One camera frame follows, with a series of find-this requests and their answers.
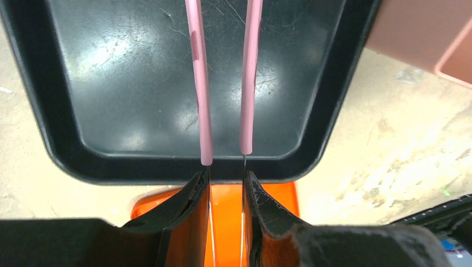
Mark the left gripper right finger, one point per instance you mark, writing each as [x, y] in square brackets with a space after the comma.
[274, 236]

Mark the pink metal tongs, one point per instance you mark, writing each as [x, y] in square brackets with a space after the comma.
[201, 79]

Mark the pink desk organizer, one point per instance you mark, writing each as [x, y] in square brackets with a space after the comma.
[434, 36]

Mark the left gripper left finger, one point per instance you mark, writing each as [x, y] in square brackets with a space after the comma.
[173, 233]

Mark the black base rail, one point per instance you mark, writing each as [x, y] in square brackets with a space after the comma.
[450, 222]

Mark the orange box lid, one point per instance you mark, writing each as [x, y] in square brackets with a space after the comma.
[223, 243]

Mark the black tray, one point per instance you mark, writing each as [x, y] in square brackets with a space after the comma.
[112, 90]

